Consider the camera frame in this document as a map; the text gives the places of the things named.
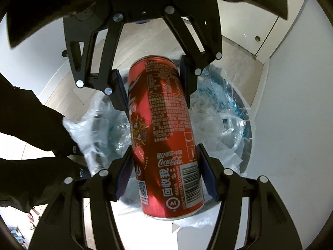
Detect person's black pants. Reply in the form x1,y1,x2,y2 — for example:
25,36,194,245
0,73,89,211

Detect dark blue slipper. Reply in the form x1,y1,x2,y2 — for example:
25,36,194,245
60,159,90,185
58,135,86,159

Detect red drink can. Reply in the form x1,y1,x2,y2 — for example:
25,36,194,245
127,55,206,219

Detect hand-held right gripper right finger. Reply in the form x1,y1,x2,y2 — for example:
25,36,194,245
196,143,304,250

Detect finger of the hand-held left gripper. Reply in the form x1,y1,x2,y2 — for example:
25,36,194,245
63,1,131,120
163,0,223,110

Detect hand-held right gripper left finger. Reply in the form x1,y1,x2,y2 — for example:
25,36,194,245
29,145,134,250

